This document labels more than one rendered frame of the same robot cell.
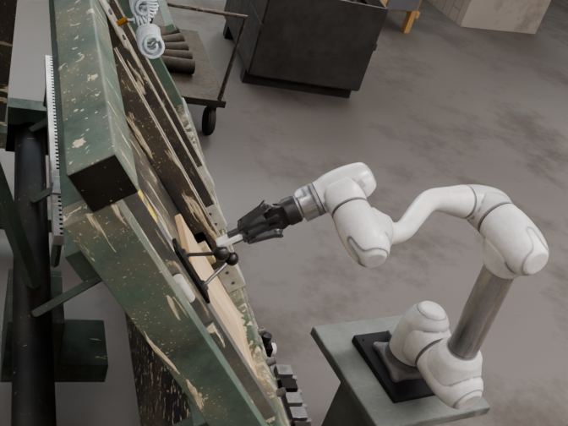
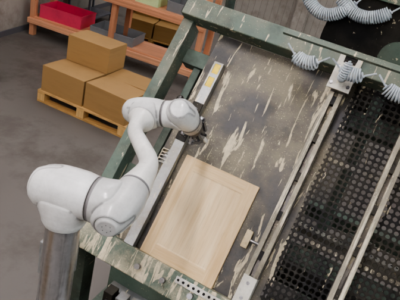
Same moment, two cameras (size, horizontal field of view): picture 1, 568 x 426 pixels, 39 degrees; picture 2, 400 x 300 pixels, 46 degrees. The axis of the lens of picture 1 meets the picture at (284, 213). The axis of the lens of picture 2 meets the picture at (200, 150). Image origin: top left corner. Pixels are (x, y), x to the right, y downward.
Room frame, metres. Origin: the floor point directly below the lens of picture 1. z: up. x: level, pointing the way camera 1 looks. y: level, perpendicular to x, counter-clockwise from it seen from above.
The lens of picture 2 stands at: (3.09, -1.19, 2.33)
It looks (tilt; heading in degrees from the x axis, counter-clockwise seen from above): 27 degrees down; 135
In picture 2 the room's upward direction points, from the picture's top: 15 degrees clockwise
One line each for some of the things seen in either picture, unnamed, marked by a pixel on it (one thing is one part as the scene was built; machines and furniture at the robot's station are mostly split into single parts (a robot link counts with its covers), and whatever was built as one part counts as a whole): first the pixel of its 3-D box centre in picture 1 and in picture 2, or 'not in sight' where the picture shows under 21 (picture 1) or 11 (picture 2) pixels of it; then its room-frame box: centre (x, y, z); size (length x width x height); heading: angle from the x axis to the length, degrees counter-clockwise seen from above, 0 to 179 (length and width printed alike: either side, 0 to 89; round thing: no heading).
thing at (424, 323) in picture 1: (422, 331); not in sight; (2.29, -0.60, 0.94); 0.18 x 0.16 x 0.22; 36
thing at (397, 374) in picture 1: (403, 352); not in sight; (2.32, -0.57, 0.80); 0.22 x 0.18 x 0.06; 32
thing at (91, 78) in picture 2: not in sight; (104, 80); (-1.22, 1.35, 0.36); 1.28 x 0.97 x 0.71; 38
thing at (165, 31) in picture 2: not in sight; (159, 24); (-3.50, 3.60, 0.32); 1.08 x 0.80 x 0.64; 35
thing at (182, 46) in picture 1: (172, 40); not in sight; (5.09, 1.09, 0.47); 1.20 x 0.70 x 0.95; 29
